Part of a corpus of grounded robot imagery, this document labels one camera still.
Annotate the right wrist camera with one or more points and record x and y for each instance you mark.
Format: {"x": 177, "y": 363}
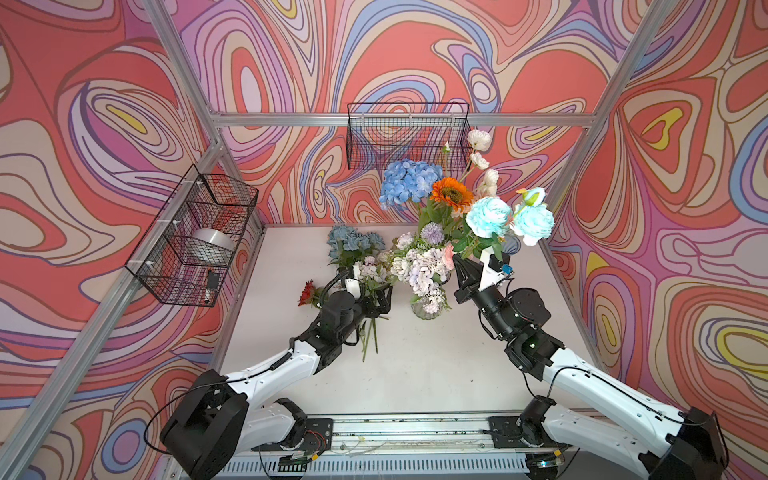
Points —
{"x": 500, "y": 265}

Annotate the purple allium flower stem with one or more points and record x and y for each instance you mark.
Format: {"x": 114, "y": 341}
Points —
{"x": 433, "y": 234}

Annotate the clear glass vase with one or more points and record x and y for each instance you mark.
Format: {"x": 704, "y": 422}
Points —
{"x": 430, "y": 306}

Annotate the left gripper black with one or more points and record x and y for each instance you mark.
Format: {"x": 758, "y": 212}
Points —
{"x": 381, "y": 307}

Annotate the pink rose stem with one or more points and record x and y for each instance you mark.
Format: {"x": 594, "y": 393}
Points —
{"x": 448, "y": 253}

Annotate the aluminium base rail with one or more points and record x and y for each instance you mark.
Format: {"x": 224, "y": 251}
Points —
{"x": 395, "y": 445}

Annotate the lilac white flower bunch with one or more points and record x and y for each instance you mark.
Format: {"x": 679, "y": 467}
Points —
{"x": 372, "y": 272}

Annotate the dark red flower stem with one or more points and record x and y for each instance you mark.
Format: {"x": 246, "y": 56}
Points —
{"x": 312, "y": 295}

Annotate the blue hydrangea stem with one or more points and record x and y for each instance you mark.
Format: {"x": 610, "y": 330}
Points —
{"x": 408, "y": 180}

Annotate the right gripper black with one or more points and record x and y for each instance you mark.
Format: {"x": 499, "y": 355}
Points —
{"x": 472, "y": 279}

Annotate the orange artificial daisy flower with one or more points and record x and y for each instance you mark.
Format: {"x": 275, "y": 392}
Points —
{"x": 448, "y": 204}

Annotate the purple glass vase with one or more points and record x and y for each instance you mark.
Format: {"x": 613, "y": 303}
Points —
{"x": 512, "y": 244}

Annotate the black wire basket back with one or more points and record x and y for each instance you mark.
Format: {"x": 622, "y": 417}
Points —
{"x": 380, "y": 133}

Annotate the black wire basket left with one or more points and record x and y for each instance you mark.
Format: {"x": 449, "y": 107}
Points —
{"x": 171, "y": 265}

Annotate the pale pink hydrangea bunch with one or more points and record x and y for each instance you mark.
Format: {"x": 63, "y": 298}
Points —
{"x": 418, "y": 265}

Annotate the black wire basket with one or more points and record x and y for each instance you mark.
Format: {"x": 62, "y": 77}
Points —
{"x": 380, "y": 133}
{"x": 171, "y": 265}

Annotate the white poppy flower stem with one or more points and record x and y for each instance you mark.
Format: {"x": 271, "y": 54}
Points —
{"x": 480, "y": 142}

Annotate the small black device in basket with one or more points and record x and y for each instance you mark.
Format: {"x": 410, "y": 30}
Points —
{"x": 212, "y": 284}

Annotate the mint green peony stem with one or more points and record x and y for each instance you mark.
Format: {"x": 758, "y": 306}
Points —
{"x": 490, "y": 220}

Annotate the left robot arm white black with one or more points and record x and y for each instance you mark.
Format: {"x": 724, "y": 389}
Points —
{"x": 220, "y": 416}

